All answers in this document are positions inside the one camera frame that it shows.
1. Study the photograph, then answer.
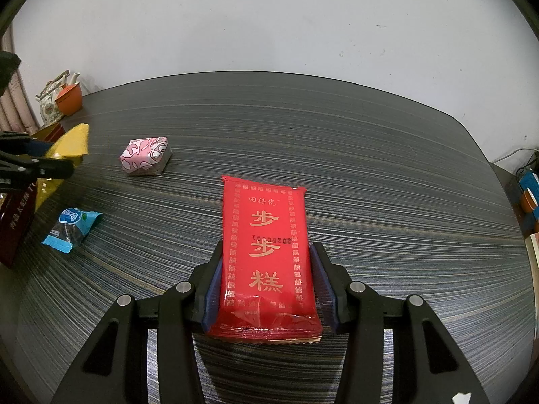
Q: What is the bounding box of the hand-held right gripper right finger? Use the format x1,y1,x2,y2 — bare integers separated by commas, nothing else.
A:
309,242,491,404

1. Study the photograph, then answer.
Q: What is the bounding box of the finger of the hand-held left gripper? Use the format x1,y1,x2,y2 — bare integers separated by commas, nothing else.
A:
0,154,75,188
0,131,55,156

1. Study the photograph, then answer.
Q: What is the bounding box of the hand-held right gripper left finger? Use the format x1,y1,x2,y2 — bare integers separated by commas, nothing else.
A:
51,240,224,404

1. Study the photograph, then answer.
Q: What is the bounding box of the yellow snack packet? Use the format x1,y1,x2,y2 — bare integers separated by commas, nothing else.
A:
36,123,91,211

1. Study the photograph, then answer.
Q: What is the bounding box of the gold tin tray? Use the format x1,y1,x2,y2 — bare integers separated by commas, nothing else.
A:
0,122,65,268

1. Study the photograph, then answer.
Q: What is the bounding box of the red snack packet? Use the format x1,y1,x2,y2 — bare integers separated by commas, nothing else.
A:
206,174,324,345

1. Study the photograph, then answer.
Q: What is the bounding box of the floral white teapot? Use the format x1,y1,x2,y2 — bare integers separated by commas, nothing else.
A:
36,71,81,125

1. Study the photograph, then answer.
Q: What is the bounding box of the orange lidded clay cup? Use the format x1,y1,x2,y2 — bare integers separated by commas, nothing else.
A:
55,84,84,116

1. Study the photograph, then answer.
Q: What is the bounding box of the blue candy packet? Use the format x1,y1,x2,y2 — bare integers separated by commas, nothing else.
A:
41,208,104,254

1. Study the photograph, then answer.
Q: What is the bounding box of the pink wrapped snack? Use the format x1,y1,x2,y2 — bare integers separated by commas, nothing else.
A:
119,136,172,177

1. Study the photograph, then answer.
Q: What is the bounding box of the orange bowl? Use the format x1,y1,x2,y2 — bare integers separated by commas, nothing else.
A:
521,189,539,214

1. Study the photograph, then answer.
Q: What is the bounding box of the blue box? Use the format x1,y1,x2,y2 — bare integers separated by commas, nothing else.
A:
518,172,539,198

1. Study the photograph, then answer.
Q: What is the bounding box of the white cable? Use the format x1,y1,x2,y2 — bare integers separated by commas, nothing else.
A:
493,147,539,166

